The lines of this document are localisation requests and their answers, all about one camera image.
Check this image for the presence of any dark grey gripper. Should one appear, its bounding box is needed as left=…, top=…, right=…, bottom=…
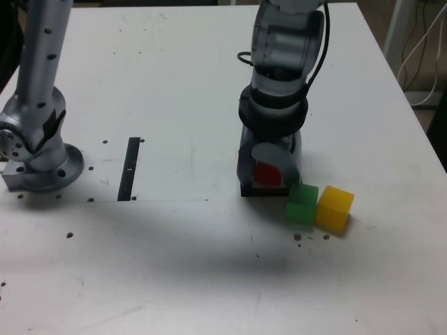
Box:
left=237, top=124, right=304, bottom=190

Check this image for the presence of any white cable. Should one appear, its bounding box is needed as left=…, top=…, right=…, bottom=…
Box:
left=397, top=13, right=447, bottom=88
left=417, top=34, right=441, bottom=105

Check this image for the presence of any white post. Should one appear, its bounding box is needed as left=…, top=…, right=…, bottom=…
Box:
left=383, top=0, right=413, bottom=67

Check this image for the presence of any yellow cube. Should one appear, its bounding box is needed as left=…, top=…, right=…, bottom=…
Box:
left=314, top=185, right=355, bottom=235

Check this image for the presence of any black tape strip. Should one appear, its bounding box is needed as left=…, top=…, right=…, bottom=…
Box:
left=117, top=137, right=140, bottom=202

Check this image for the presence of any red cube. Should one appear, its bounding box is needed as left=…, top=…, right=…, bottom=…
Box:
left=253, top=161, right=282, bottom=186

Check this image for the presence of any green cube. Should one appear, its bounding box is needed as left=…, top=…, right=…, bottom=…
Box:
left=285, top=184, right=320, bottom=231

